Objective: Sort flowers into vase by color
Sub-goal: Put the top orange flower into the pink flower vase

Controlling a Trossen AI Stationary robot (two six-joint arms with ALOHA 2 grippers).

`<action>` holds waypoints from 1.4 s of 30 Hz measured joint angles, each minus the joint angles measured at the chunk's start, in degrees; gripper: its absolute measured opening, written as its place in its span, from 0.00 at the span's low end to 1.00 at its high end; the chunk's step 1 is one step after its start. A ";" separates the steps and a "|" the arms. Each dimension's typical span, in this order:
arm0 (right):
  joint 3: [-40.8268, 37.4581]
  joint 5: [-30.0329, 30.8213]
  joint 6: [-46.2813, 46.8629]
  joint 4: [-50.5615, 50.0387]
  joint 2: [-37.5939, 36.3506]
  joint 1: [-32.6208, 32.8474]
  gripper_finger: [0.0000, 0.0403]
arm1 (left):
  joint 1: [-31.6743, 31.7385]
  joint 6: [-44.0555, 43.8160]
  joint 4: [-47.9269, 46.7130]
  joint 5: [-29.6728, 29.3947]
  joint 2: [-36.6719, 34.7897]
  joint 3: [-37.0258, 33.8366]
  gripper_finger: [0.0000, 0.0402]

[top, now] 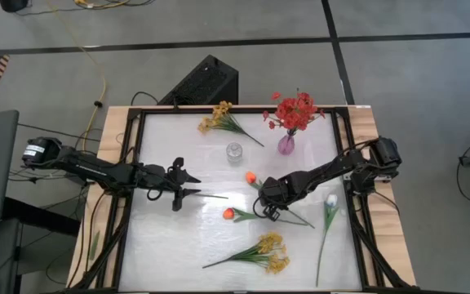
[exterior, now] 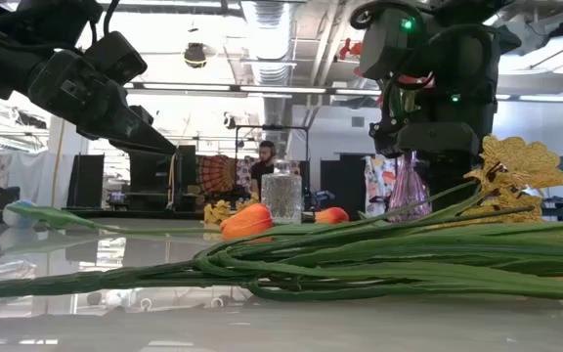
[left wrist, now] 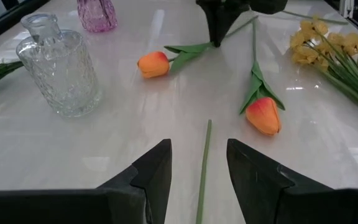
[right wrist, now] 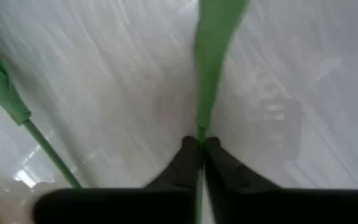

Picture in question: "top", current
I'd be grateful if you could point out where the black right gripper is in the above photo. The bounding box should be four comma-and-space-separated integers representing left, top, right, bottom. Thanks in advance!
255, 171, 306, 222

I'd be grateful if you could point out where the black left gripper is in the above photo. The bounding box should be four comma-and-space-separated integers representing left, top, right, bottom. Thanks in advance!
136, 157, 202, 212

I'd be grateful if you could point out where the large yellow flower bunch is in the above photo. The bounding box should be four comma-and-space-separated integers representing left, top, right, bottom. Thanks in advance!
202, 230, 291, 275

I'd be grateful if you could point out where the orange artificial tulip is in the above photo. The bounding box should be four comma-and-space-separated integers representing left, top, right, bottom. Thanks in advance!
222, 207, 312, 227
245, 171, 316, 229

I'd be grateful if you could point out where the purple glass vase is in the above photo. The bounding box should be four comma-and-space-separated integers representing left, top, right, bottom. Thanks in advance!
277, 129, 296, 156

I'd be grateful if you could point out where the small yellow flower bunch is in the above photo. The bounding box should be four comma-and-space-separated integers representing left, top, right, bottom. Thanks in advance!
197, 100, 265, 148

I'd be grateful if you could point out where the clear glass vase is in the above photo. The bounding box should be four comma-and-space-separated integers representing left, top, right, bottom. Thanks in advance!
225, 141, 244, 163

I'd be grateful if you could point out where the white glossy table sheet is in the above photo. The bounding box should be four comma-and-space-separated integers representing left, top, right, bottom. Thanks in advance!
118, 112, 362, 292

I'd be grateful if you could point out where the black computer tower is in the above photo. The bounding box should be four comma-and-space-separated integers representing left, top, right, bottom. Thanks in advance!
157, 54, 240, 106

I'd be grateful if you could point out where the loose green leaf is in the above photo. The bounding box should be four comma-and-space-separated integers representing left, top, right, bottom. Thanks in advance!
89, 230, 101, 261

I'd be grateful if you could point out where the black round floor object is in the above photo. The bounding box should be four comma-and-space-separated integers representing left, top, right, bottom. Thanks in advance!
0, 0, 30, 13

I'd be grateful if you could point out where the black aluminium table frame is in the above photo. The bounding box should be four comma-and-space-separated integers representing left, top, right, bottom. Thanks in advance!
69, 105, 414, 294

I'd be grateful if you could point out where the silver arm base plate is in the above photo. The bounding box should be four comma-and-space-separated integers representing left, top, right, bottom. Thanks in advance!
371, 171, 397, 184

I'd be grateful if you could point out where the yellow floor cable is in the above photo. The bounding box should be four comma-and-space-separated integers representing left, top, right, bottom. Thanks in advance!
45, 0, 131, 154

